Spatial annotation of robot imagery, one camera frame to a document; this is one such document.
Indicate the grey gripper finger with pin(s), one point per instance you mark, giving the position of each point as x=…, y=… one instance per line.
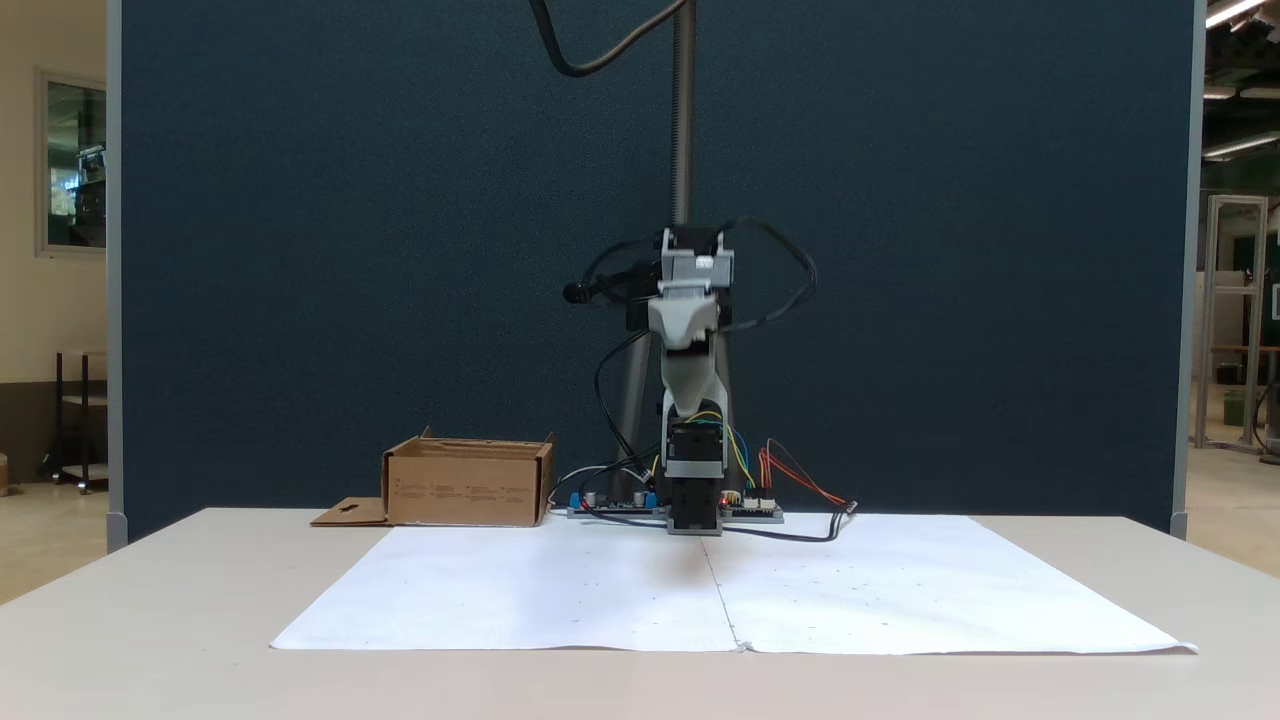
x=692, y=380

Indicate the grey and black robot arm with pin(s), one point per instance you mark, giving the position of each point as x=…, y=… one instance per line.
x=695, y=455

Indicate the blue circuit board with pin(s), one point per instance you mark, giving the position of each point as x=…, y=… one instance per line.
x=610, y=508

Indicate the brown cardboard box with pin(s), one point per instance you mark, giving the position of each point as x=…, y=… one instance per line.
x=465, y=490

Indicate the white paper sheet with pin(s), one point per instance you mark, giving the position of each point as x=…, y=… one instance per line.
x=900, y=590

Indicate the dark blue partition panel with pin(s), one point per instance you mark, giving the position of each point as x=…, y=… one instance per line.
x=350, y=250

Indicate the ceiling strip light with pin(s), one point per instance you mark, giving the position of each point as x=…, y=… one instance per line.
x=1232, y=11
x=1240, y=146

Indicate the black shelf cart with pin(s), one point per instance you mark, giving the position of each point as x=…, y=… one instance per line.
x=70, y=470

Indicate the framed window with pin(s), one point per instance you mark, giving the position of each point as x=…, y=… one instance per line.
x=75, y=160

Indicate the camera stand with black clamp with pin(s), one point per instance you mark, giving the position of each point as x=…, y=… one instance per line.
x=683, y=120

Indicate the aluminium frame rack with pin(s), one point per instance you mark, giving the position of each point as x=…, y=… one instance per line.
x=1235, y=300

